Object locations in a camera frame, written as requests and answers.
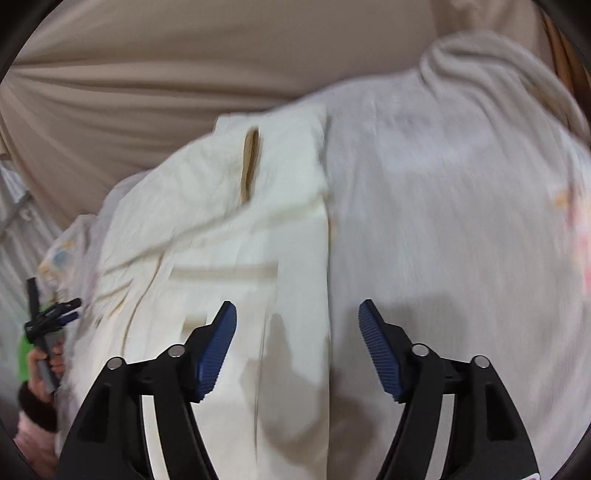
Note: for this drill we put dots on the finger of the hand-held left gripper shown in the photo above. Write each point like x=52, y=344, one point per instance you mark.
x=69, y=317
x=57, y=308

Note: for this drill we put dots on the silver satin curtain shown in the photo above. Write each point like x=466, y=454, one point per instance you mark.
x=21, y=240

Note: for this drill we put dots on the person's left forearm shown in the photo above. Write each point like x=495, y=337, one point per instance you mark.
x=34, y=415

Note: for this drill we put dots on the cream quilted duvet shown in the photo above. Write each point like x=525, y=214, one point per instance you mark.
x=221, y=240

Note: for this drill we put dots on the beige fabric backdrop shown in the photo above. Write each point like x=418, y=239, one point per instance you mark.
x=184, y=69

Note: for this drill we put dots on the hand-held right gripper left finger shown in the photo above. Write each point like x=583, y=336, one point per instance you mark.
x=217, y=350

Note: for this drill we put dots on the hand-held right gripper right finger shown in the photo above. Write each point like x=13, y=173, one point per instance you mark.
x=381, y=350

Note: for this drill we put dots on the green pillow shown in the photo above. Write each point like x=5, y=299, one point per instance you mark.
x=27, y=357

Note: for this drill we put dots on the person's left hand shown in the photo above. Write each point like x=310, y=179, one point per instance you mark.
x=54, y=364

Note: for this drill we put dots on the grey floral blanket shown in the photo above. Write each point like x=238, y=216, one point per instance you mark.
x=438, y=207

